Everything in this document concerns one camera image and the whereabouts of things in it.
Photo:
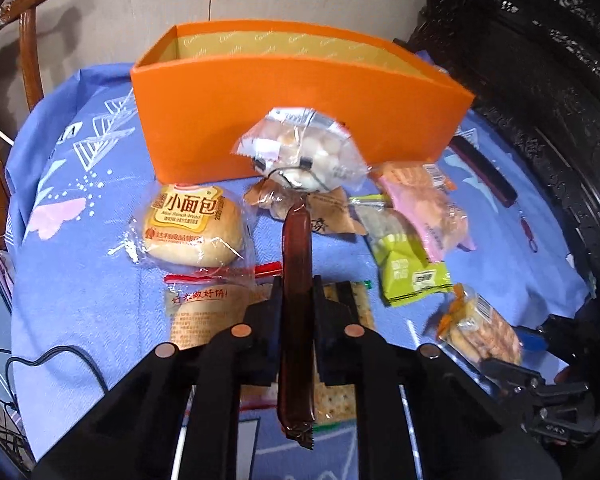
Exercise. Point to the black phone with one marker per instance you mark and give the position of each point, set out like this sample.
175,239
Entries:
485,170

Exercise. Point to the clear bag white candies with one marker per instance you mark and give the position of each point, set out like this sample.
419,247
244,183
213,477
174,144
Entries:
304,150

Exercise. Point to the green edged soda crackers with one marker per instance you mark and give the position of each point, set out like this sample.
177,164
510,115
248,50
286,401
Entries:
337,403

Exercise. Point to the dark carved wooden furniture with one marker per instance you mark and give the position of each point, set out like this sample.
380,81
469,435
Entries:
534,69

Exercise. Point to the small bread bun pack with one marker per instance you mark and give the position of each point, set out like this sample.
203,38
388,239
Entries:
190,228

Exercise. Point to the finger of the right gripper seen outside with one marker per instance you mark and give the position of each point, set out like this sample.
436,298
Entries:
531,340

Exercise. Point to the red cracker snack pack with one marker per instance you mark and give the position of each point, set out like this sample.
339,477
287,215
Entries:
295,403

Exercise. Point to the blue patterned tablecloth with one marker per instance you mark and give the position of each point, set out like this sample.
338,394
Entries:
78,171

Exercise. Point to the clear pack small biscuits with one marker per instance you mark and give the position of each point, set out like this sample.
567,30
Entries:
474,329

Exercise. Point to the red keychain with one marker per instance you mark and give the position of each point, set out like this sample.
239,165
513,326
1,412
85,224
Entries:
525,226

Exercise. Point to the orange cardboard box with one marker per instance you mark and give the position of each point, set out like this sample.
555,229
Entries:
204,84

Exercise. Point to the pink wrapped pastry pack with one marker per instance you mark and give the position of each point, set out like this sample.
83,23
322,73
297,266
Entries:
420,193

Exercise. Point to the green snack pack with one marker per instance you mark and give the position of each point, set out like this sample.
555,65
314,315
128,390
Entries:
405,272

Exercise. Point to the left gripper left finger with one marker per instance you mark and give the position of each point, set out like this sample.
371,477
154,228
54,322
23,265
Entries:
262,354

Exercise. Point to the orange round cake pack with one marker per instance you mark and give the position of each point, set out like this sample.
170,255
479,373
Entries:
203,304

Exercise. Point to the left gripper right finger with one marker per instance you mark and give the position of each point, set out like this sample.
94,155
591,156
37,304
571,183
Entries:
333,351

